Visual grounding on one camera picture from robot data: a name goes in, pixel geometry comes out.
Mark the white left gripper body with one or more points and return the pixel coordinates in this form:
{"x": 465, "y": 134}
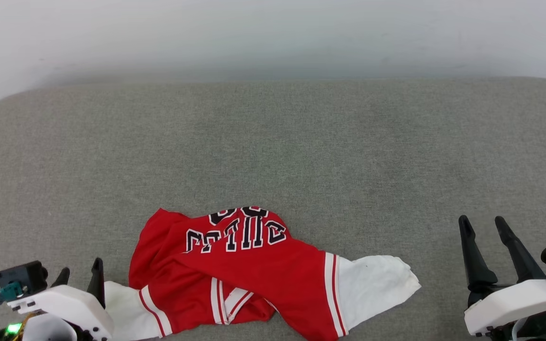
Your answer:
{"x": 64, "y": 300}

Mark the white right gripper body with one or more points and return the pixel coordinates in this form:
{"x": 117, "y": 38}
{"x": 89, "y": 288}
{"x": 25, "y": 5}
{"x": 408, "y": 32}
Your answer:
{"x": 510, "y": 303}

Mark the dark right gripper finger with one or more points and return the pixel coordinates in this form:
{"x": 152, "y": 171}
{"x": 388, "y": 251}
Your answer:
{"x": 477, "y": 272}
{"x": 524, "y": 265}

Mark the red and white sports jersey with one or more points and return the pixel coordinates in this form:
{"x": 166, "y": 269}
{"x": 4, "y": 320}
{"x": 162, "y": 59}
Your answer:
{"x": 254, "y": 274}

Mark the grey fabric sofa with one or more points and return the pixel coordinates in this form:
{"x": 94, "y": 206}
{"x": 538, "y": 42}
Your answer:
{"x": 273, "y": 156}

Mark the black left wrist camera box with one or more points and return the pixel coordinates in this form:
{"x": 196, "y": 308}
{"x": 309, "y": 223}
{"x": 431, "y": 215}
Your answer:
{"x": 22, "y": 275}

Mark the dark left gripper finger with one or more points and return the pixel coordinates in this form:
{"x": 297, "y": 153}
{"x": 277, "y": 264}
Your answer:
{"x": 63, "y": 278}
{"x": 96, "y": 282}

